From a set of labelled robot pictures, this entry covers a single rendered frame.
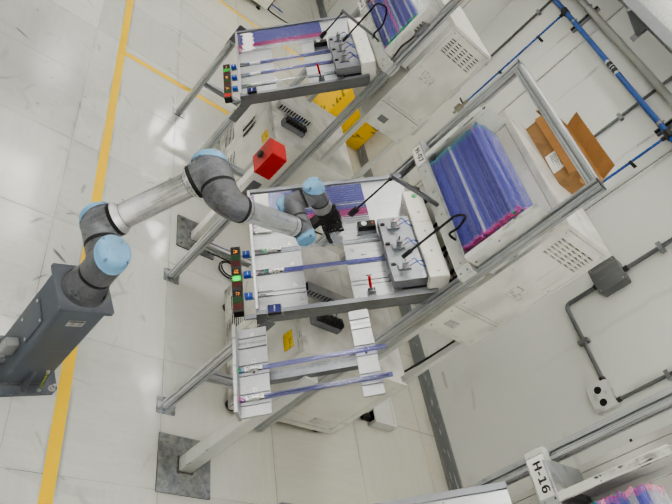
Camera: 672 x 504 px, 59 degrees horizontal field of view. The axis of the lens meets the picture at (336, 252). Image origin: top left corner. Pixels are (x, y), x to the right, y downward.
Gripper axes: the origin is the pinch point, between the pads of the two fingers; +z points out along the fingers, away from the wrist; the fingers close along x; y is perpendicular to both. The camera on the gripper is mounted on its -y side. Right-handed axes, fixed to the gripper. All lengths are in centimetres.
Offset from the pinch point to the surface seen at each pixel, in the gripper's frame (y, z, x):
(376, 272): 14.6, 5.0, -17.9
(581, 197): 89, -25, -36
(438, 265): 38.8, 3.2, -24.6
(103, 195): -113, -1, 77
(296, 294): -17.2, -3.6, -23.9
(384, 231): 22.3, 0.9, -1.7
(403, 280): 24.2, 1.6, -28.1
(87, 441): -109, 6, -56
